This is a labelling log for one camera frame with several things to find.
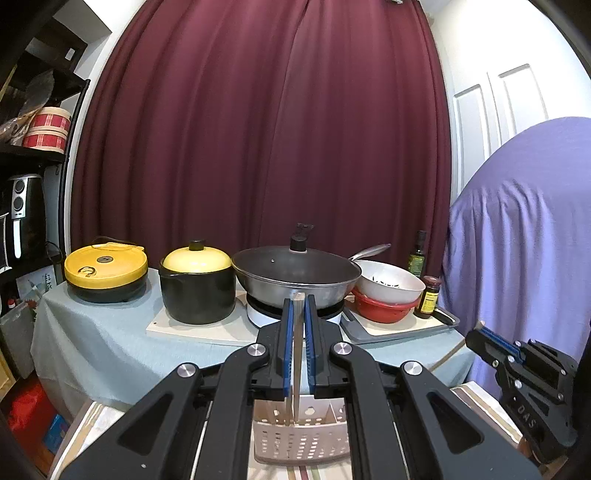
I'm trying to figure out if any white perforated utensil basket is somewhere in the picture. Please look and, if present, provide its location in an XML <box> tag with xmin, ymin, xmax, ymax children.
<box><xmin>252</xmin><ymin>398</ymin><xmax>349</xmax><ymax>465</ymax></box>

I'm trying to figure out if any yellow electric pan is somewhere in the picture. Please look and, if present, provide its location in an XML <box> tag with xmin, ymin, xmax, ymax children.
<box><xmin>63</xmin><ymin>237</ymin><xmax>150</xmax><ymax>304</ymax></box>

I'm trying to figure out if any purple cloth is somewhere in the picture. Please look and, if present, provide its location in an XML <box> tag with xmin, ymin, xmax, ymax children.
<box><xmin>441</xmin><ymin>116</ymin><xmax>591</xmax><ymax>407</ymax></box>

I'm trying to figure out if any dark oil bottle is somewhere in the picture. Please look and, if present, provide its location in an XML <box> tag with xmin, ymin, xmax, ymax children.
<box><xmin>406</xmin><ymin>230</ymin><xmax>428</xmax><ymax>278</ymax></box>

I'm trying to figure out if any grey tray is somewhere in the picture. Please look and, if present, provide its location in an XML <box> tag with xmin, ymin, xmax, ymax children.
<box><xmin>341</xmin><ymin>304</ymin><xmax>461</xmax><ymax>345</ymax></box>

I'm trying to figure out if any black shelf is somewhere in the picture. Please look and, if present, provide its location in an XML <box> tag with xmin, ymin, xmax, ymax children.
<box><xmin>0</xmin><ymin>44</ymin><xmax>92</xmax><ymax>296</ymax></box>

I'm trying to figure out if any white cutting board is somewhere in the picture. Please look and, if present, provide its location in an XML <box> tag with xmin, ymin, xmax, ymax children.
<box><xmin>146</xmin><ymin>295</ymin><xmax>258</xmax><ymax>348</ymax></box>

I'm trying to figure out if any black air fryer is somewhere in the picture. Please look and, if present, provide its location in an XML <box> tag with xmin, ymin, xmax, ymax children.
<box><xmin>0</xmin><ymin>174</ymin><xmax>48</xmax><ymax>274</ymax></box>

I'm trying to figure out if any red plaid round box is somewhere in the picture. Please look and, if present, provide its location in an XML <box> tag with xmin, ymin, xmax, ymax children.
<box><xmin>21</xmin><ymin>106</ymin><xmax>73</xmax><ymax>154</ymax></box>

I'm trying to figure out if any black pot with yellow lid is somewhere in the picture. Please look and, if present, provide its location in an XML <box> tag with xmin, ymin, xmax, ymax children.
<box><xmin>159</xmin><ymin>239</ymin><xmax>237</xmax><ymax>325</ymax></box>

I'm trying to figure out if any red colander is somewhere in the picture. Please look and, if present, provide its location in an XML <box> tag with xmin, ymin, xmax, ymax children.
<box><xmin>351</xmin><ymin>285</ymin><xmax>424</xmax><ymax>325</ymax></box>

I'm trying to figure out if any striped tablecloth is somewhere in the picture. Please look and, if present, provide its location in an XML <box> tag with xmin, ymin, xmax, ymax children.
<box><xmin>50</xmin><ymin>381</ymin><xmax>528</xmax><ymax>480</ymax></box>

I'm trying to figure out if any brown sauce jar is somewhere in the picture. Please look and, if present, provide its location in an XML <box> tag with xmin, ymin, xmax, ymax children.
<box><xmin>413</xmin><ymin>275</ymin><xmax>443</xmax><ymax>320</ymax></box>

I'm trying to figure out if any grey-blue tablecloth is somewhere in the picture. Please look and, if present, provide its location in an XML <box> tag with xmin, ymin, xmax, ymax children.
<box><xmin>29</xmin><ymin>276</ymin><xmax>477</xmax><ymax>422</ymax></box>

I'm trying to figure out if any white bowl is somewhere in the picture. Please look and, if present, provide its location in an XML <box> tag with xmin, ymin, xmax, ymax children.
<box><xmin>355</xmin><ymin>259</ymin><xmax>427</xmax><ymax>305</ymax></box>

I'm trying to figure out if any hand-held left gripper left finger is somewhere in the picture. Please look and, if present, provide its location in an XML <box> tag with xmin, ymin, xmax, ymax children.
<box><xmin>59</xmin><ymin>298</ymin><xmax>296</xmax><ymax>480</ymax></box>

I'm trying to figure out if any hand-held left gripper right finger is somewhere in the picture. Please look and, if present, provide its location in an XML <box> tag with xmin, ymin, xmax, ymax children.
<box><xmin>304</xmin><ymin>294</ymin><xmax>543</xmax><ymax>480</ymax></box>

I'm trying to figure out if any red bag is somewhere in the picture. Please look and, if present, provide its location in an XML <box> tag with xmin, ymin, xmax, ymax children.
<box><xmin>6</xmin><ymin>377</ymin><xmax>57</xmax><ymax>459</ymax></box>

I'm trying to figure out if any white door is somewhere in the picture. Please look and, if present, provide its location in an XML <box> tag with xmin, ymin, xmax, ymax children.
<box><xmin>453</xmin><ymin>63</ymin><xmax>551</xmax><ymax>197</ymax></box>

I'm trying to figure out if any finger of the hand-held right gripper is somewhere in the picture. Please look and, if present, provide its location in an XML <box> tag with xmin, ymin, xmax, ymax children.
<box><xmin>465</xmin><ymin>329</ymin><xmax>514</xmax><ymax>371</ymax></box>
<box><xmin>477</xmin><ymin>326</ymin><xmax>526</xmax><ymax>359</ymax></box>

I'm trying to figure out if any maroon curtain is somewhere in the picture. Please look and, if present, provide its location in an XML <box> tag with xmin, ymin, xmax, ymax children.
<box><xmin>69</xmin><ymin>0</ymin><xmax>465</xmax><ymax>287</ymax></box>

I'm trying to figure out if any single wooden chopstick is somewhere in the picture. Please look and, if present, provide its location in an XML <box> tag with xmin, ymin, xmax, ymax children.
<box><xmin>285</xmin><ymin>292</ymin><xmax>307</xmax><ymax>424</ymax></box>
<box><xmin>431</xmin><ymin>320</ymin><xmax>485</xmax><ymax>373</ymax></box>

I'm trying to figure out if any white induction cooker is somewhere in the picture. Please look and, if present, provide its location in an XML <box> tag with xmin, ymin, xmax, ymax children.
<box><xmin>244</xmin><ymin>292</ymin><xmax>345</xmax><ymax>332</ymax></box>

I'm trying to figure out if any steel wok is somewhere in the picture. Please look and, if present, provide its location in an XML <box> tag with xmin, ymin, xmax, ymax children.
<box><xmin>230</xmin><ymin>243</ymin><xmax>393</xmax><ymax>311</ymax></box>

